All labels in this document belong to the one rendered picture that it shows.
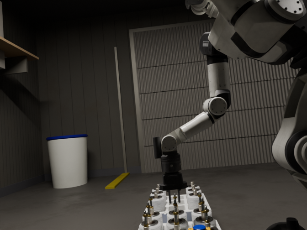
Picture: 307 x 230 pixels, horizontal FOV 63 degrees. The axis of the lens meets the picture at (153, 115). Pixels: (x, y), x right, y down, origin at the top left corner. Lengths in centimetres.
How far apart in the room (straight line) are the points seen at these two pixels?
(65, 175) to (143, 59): 227
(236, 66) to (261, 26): 396
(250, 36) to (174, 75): 380
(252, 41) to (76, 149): 339
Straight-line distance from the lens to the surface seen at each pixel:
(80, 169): 385
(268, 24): 58
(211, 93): 113
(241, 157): 442
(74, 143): 378
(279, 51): 95
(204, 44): 115
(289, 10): 58
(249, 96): 448
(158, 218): 127
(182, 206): 167
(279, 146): 95
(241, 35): 60
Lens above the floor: 63
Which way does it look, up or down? 4 degrees up
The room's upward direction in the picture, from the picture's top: 5 degrees counter-clockwise
